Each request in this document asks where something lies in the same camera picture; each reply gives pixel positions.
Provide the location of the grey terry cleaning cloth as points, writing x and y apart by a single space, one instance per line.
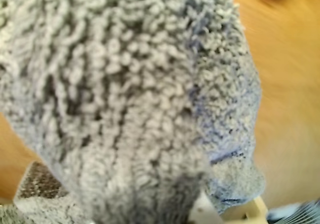
130 89

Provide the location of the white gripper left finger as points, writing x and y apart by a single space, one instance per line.
203 210

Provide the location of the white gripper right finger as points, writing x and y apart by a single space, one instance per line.
250 212

